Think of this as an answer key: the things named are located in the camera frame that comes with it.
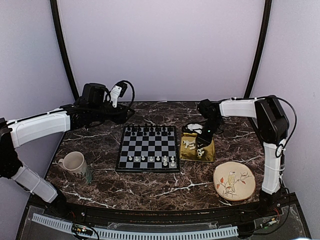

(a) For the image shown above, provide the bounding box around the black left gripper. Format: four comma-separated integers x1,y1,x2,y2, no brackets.
89,99,135,124

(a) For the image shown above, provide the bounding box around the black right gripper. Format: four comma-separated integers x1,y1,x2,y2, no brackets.
195,118,224,150

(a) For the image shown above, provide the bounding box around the black grey chess board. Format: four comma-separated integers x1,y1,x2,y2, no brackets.
115,125,180,173

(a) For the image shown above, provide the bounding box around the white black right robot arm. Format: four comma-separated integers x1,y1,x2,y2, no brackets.
196,95,289,195

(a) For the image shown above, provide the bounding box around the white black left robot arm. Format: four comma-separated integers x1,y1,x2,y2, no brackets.
0,79,135,218

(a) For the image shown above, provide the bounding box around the pile of white chess pieces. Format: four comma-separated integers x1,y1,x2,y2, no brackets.
182,140,205,158

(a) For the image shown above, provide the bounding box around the gold metal tray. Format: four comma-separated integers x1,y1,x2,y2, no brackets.
179,132,216,163

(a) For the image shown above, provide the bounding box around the beige ceramic mug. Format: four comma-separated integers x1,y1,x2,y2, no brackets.
57,151,92,185

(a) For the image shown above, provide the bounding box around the beige bird painted plate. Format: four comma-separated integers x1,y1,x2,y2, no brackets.
213,161,256,202

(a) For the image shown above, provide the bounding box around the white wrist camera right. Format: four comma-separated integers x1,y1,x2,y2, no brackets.
181,123,203,134

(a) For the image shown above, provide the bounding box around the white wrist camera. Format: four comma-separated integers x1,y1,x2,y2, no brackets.
181,123,203,134
110,81,128,108

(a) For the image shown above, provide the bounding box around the left black frame post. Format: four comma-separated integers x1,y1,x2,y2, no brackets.
50,0,80,100

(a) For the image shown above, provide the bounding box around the black frame post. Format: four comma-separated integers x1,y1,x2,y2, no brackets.
244,0,273,98
50,0,80,100

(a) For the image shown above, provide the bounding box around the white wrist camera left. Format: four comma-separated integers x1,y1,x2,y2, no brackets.
110,81,128,108

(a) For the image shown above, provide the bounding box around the right black frame post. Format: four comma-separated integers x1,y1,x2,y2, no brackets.
244,0,273,98

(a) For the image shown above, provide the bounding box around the white slotted cable duct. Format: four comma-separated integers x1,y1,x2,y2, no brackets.
31,213,239,240

